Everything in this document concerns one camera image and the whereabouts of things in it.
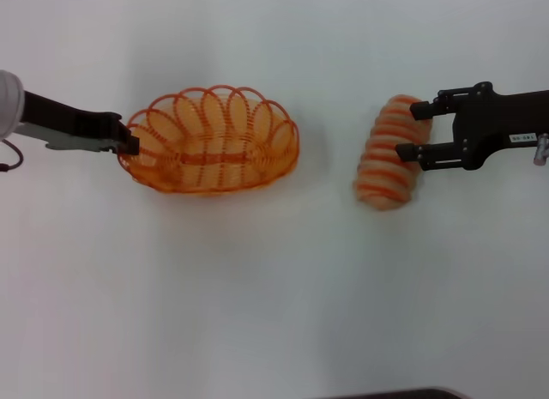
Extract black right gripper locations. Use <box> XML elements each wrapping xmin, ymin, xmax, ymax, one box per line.
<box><xmin>395</xmin><ymin>81</ymin><xmax>549</xmax><ymax>172</ymax></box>

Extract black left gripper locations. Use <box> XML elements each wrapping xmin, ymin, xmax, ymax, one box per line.
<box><xmin>21</xmin><ymin>89</ymin><xmax>141</xmax><ymax>156</ymax></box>

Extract orange striped bread loaf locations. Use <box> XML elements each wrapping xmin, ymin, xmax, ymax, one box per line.
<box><xmin>352</xmin><ymin>94</ymin><xmax>434</xmax><ymax>212</ymax></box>

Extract orange woven plastic basket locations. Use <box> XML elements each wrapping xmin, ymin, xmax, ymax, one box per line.
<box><xmin>116</xmin><ymin>85</ymin><xmax>301</xmax><ymax>196</ymax></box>

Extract dark robot chest edge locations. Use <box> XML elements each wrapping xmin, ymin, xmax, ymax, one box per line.
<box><xmin>329</xmin><ymin>386</ymin><xmax>467</xmax><ymax>399</ymax></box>

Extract silver cable connector plug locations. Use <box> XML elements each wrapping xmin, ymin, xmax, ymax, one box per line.
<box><xmin>533</xmin><ymin>132</ymin><xmax>549</xmax><ymax>166</ymax></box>

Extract dark red cable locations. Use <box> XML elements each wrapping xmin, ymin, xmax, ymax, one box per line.
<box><xmin>0</xmin><ymin>138</ymin><xmax>24</xmax><ymax>173</ymax></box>

